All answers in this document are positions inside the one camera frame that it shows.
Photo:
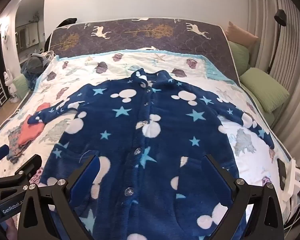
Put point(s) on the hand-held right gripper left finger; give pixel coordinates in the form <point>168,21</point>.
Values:
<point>90,177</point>

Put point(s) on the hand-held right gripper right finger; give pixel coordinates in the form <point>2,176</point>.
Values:
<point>216,177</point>

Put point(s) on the blue star print fleece robe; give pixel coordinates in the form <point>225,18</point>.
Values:
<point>165,120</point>

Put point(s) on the grey-blue clothes pile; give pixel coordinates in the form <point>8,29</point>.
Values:
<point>36,62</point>

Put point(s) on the patterned folded garment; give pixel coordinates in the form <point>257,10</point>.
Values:
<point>13,142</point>

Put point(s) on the coral folded garment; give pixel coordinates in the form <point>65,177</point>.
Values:
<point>31,132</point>

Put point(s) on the dark phone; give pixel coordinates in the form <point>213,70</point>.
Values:
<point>281,173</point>

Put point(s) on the white bear figure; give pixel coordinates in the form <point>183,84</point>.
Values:
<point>10,85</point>

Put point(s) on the green cushion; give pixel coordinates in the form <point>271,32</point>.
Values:
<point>21,86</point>

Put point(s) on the white power strip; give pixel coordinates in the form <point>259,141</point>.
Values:
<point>296,177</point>

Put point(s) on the large green pillow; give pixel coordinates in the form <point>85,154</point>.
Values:
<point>265,90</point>

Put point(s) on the seashell printed quilt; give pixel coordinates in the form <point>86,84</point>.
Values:
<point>90,63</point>

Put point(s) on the small green pillow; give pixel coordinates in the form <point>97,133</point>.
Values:
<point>238,57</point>

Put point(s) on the beige curtain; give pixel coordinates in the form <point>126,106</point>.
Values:
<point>297,67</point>

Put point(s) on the peach pillow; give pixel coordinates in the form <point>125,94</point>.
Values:
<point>240,35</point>

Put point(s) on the dark cloth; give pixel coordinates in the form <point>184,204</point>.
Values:
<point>68,22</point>

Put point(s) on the deer print mattress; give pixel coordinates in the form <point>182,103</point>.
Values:
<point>165,37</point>

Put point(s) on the black floor lamp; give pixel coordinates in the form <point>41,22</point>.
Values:
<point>280,17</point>

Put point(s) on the white bear wall decoration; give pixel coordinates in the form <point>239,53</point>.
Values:
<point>5,33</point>

